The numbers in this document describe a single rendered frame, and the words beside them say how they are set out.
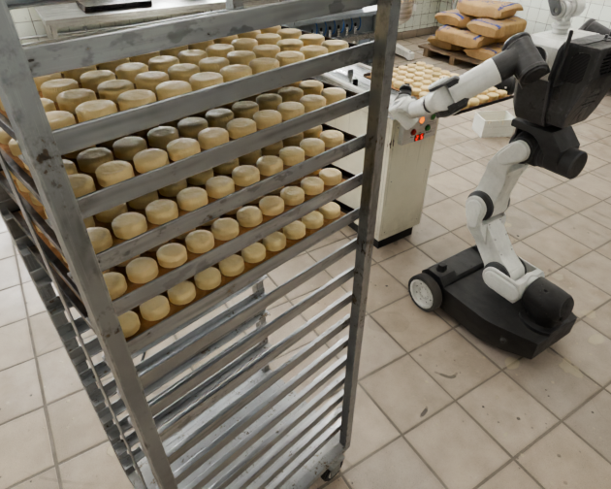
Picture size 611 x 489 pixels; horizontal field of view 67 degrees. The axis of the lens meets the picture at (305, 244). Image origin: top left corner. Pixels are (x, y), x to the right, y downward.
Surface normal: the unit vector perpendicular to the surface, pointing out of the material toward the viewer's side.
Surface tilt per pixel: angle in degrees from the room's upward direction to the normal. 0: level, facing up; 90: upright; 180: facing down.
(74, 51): 90
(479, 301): 0
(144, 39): 90
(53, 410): 0
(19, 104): 90
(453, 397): 0
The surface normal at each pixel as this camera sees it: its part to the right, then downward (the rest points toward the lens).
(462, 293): 0.00, -0.79
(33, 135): 0.70, 0.44
